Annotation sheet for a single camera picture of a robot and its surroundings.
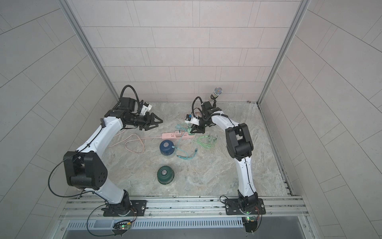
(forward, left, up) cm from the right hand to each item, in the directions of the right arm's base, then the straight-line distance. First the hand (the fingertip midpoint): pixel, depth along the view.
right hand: (193, 127), depth 96 cm
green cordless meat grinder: (-31, +15, +5) cm, 35 cm away
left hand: (-6, +17, +16) cm, 24 cm away
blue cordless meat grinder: (-17, +15, +5) cm, 23 cm away
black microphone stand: (+12, -15, +7) cm, 20 cm away
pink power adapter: (-6, +10, +2) cm, 12 cm away
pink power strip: (-5, +14, -1) cm, 15 cm away
